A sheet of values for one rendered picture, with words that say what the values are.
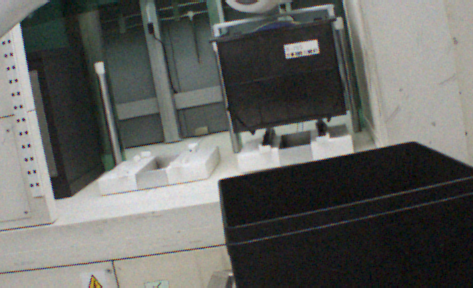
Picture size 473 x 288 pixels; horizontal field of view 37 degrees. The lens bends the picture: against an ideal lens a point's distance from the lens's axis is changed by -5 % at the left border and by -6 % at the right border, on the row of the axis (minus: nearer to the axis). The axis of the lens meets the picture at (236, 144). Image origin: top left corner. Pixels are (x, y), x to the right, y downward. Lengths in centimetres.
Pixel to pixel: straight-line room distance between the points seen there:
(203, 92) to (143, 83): 17
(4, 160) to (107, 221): 21
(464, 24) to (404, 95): 16
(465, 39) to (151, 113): 114
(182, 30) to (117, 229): 96
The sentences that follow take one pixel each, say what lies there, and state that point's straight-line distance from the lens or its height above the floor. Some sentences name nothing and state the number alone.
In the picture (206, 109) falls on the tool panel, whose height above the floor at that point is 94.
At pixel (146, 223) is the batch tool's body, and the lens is 118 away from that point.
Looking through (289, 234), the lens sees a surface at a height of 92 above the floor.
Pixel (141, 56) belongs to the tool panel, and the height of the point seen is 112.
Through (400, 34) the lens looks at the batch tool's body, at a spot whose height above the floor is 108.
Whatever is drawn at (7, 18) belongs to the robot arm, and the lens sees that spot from 62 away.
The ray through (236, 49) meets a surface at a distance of 133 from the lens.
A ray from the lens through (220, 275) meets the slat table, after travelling 114.
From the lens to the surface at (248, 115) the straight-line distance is 135.
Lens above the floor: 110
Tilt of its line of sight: 8 degrees down
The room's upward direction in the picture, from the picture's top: 11 degrees counter-clockwise
